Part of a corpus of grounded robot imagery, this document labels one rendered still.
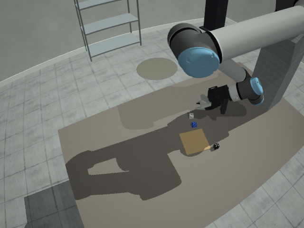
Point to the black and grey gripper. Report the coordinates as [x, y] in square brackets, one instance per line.
[215, 96]

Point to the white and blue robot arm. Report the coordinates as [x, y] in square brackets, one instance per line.
[199, 54]

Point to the tan mat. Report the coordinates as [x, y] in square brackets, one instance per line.
[194, 141]

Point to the blue die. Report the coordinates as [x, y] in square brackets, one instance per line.
[194, 124]

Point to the black die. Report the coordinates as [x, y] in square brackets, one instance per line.
[216, 146]

